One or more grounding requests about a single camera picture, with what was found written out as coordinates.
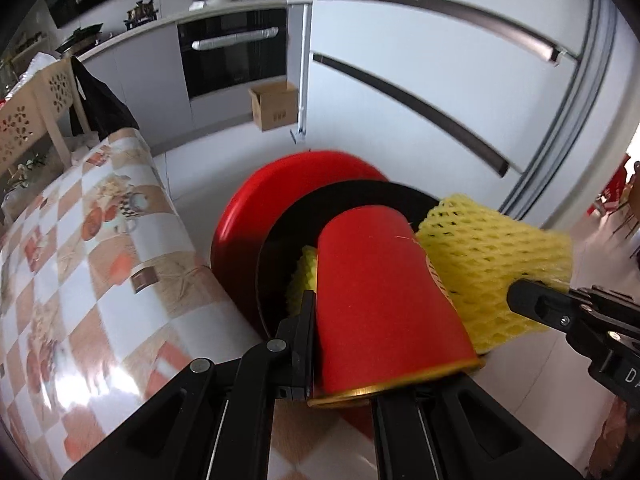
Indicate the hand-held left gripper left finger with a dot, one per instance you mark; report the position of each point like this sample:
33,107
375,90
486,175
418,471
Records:
300,340

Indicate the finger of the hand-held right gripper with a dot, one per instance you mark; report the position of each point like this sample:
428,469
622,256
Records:
545,305

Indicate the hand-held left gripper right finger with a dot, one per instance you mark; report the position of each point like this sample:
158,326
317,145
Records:
450,435

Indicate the yellow foam net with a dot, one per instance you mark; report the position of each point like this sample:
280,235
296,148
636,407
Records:
302,275
495,265

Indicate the black trash bin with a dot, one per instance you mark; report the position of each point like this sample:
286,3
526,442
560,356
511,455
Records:
280,260

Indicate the red paper cup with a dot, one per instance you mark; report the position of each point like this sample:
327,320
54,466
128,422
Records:
385,300

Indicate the red round stool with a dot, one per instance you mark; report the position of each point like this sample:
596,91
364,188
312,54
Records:
250,220

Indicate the cardboard box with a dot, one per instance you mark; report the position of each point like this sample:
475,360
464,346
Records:
275,107

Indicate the white refrigerator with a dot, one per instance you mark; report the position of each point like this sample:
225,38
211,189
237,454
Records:
425,60

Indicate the black built-in oven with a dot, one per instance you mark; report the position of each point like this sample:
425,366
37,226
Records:
235,55

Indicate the grey kitchen counter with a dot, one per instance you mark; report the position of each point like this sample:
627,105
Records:
150,75

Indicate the dark cloth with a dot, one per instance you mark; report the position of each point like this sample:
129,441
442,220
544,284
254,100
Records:
100,100

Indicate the beige plastic chair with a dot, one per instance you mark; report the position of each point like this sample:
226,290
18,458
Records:
20,115

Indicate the steel cooking pot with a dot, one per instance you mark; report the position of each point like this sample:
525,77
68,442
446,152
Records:
142,10

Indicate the black wok with lid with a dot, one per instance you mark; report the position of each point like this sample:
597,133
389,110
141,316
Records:
80,35

